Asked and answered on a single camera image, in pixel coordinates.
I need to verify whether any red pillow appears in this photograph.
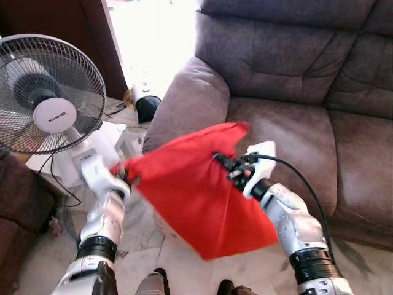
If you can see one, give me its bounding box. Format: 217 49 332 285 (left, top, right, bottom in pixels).
122 121 281 261

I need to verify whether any brown fabric sofa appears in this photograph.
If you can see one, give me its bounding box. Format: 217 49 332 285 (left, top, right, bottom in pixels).
142 0 393 250

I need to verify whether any white side table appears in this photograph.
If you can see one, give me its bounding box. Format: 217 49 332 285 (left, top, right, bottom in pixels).
27 120 146 191

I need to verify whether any black round object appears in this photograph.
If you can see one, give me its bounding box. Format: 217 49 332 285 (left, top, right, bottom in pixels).
134 95 162 124

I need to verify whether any grey robot left leg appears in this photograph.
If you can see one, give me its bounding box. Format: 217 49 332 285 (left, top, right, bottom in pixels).
134 267 170 295

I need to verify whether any black robot right leg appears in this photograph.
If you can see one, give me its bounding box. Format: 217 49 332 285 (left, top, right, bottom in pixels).
217 279 259 295

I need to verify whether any white table fan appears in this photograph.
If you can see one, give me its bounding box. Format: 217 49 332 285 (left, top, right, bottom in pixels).
0 34 124 188

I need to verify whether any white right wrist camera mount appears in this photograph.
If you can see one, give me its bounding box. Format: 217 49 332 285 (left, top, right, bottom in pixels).
244 141 278 199

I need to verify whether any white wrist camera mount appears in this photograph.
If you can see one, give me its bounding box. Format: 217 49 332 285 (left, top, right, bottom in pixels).
80 154 130 201
244 141 278 199

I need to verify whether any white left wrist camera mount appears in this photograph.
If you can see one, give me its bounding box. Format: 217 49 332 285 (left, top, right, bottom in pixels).
80 154 130 201

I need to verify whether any black fan power cable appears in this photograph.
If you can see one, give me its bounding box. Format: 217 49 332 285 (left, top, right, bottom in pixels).
49 154 84 208

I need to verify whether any dark wooden door frame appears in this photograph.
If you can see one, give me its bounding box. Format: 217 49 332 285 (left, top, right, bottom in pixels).
0 0 127 100

